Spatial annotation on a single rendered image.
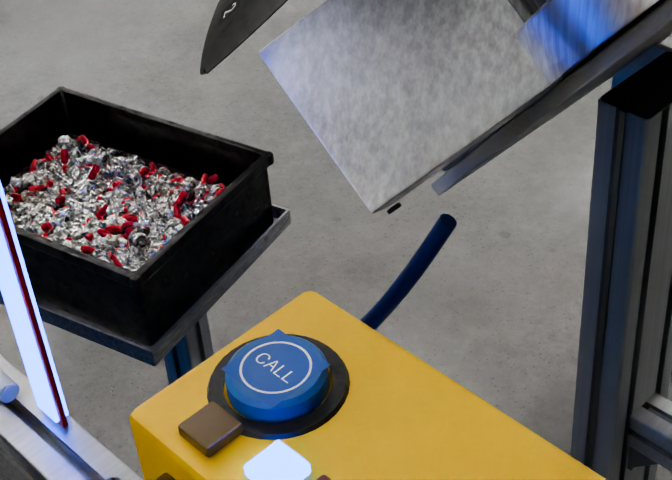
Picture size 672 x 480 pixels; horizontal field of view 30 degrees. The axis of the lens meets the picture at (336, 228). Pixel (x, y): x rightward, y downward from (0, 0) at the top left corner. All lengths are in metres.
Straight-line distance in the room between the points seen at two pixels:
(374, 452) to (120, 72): 2.39
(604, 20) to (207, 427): 0.37
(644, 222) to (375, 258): 1.25
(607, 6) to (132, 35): 2.29
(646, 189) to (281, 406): 0.54
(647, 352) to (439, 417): 0.65
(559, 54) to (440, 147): 0.10
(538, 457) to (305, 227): 1.84
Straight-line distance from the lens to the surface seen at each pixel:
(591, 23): 0.73
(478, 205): 2.31
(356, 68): 0.80
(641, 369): 1.12
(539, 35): 0.76
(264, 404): 0.47
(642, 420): 1.15
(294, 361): 0.48
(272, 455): 0.45
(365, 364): 0.49
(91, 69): 2.85
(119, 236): 0.93
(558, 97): 0.84
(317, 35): 0.81
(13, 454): 0.79
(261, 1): 0.95
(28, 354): 0.75
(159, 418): 0.48
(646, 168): 0.95
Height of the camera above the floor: 1.42
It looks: 39 degrees down
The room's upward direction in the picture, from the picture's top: 5 degrees counter-clockwise
